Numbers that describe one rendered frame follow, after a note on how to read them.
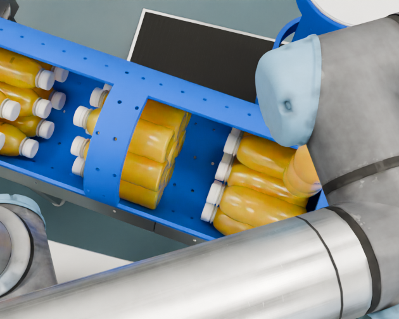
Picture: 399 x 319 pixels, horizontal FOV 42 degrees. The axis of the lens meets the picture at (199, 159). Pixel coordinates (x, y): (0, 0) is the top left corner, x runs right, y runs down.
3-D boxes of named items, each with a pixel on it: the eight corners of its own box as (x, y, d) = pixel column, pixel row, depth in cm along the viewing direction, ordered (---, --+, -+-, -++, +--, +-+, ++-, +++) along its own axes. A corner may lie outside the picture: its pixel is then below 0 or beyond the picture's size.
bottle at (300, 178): (280, 159, 88) (300, 125, 71) (320, 158, 88) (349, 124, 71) (283, 199, 86) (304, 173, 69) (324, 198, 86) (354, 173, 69)
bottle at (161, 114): (173, 148, 102) (91, 119, 103) (182, 134, 108) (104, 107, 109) (181, 118, 98) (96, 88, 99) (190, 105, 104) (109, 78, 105)
